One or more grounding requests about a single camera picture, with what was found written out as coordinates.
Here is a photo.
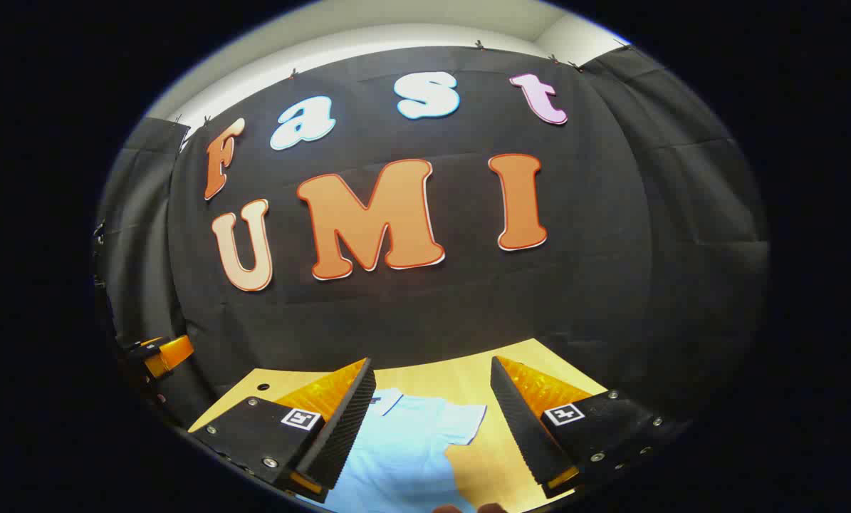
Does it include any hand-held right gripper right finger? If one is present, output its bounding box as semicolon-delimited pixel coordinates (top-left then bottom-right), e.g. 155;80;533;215
490;356;689;499

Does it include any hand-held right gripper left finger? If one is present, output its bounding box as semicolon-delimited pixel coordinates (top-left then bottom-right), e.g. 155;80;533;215
189;358;377;504

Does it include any light blue T-shirt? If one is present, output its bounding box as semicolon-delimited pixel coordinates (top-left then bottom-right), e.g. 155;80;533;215
304;388;488;513

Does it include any black backdrop cloth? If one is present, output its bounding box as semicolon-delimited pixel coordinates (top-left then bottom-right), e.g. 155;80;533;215
94;44;771;435

